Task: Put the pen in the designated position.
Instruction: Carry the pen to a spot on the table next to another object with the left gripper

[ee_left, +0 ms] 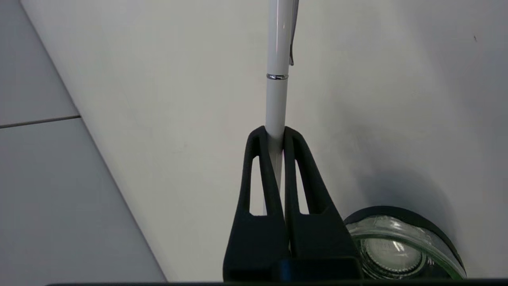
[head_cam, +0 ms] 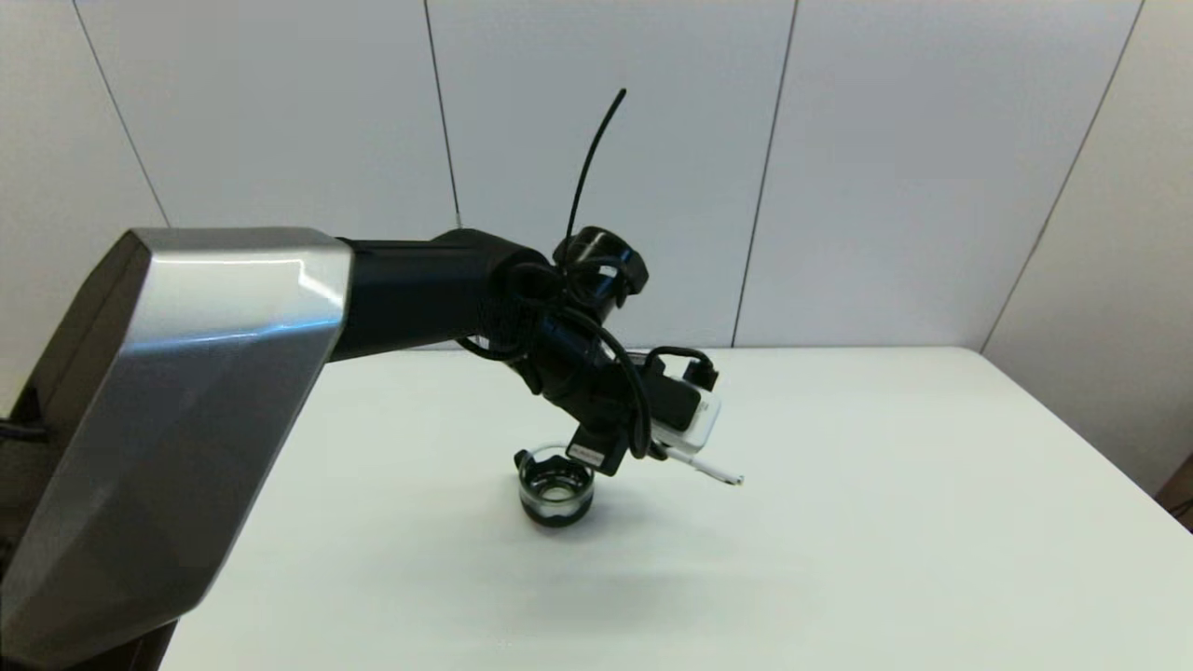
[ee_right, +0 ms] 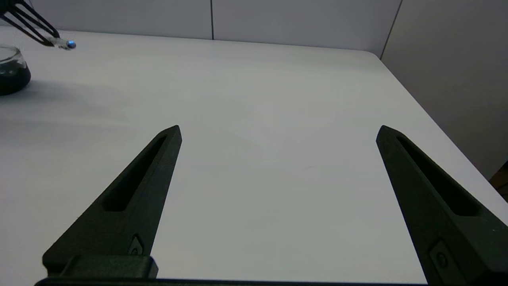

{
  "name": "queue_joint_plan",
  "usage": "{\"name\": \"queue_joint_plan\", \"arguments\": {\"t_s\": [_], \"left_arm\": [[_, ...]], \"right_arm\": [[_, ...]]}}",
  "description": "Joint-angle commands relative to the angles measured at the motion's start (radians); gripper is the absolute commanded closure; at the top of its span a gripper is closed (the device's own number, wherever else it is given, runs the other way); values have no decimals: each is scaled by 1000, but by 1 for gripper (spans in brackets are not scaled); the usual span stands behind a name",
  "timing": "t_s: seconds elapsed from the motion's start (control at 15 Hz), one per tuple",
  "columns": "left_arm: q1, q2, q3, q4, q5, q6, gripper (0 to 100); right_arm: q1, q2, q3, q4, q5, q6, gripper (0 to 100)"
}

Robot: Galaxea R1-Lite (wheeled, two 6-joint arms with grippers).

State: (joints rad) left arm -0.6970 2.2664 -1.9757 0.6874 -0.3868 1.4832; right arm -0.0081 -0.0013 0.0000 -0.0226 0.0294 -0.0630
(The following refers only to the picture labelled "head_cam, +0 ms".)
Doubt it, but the white pen with silver clip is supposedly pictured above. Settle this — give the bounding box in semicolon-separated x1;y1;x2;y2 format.
665;449;745;487

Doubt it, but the glass cup with black sleeve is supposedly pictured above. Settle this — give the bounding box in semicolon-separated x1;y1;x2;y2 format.
514;445;597;530

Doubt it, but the brown furniture piece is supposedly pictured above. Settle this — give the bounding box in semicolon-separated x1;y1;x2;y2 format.
1153;455;1193;535

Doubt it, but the short black camera cable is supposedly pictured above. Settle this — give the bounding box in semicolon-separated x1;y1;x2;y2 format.
641;346;720;393

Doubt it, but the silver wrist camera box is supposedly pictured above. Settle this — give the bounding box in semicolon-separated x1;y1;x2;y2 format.
647;377;722;459

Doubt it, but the long black arm cable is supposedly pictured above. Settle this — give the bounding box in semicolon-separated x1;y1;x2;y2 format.
460;88;655;459

